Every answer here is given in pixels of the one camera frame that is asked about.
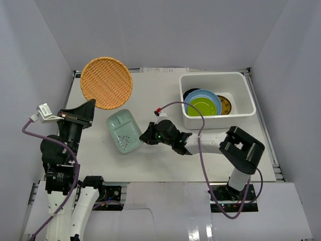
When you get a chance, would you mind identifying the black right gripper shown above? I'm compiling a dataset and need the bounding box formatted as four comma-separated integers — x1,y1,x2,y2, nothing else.
140,122,174,147

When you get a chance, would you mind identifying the celadon rectangular plate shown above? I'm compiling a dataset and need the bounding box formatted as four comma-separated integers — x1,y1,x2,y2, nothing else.
106,109,143,154

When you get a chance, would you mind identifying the orange woven round plate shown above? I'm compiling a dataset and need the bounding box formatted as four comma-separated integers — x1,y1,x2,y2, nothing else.
80,57,133,110

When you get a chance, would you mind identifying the black round plate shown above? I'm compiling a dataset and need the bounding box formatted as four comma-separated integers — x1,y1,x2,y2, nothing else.
183,88,199,101

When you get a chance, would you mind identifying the light blue round plate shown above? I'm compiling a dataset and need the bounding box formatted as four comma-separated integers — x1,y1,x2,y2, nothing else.
184,89,222,115

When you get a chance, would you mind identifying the green round plate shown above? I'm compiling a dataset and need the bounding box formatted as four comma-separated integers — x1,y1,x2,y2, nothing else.
187,97,219,116

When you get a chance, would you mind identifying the yellow patterned plate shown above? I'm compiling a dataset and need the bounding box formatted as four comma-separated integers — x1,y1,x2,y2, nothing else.
218,95,232,115

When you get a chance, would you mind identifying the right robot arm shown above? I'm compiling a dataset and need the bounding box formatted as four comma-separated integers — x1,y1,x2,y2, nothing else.
139,119,265,200

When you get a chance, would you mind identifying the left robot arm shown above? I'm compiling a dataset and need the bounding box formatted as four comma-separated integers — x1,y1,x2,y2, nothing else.
40,99,106,240

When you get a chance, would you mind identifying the white plastic bin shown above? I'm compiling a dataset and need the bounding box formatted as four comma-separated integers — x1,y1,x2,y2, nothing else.
179,72,256,130

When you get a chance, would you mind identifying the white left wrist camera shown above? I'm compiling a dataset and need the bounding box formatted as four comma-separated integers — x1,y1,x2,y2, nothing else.
29,103,63,123

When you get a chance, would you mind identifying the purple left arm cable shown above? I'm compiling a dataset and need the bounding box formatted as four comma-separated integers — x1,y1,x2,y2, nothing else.
21,119,125,241

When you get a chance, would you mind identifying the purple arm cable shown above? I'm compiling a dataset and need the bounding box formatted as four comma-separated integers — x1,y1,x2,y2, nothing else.
21,119,125,241
154,101,264,219

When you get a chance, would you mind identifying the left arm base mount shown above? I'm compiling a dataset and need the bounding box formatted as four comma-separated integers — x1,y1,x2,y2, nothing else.
95,185,123,211

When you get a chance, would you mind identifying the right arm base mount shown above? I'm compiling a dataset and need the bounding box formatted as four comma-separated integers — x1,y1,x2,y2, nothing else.
211,184,259,213

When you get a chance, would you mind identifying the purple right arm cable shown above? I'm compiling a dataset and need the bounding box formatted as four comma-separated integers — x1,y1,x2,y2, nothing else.
154,101,264,219

